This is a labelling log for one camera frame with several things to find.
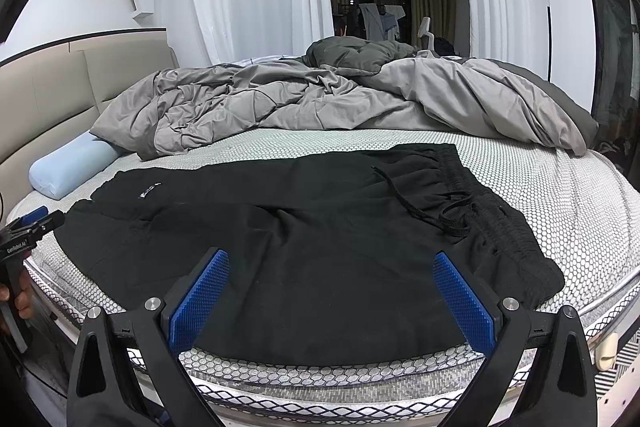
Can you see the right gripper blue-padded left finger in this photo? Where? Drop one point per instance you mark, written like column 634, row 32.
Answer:
column 103, row 388

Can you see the black pants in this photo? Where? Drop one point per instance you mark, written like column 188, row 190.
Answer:
column 330, row 255

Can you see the person's left hand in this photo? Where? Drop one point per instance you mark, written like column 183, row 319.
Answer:
column 23, row 299

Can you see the light blue pillow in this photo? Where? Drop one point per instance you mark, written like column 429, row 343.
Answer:
column 59, row 173

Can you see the beige upholstered headboard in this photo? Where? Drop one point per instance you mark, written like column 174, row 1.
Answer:
column 52, row 93

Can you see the grey rumpled duvet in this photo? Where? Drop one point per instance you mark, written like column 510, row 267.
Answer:
column 344, row 83

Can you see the dark glass wardrobe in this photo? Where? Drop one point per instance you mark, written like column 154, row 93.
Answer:
column 616, row 92

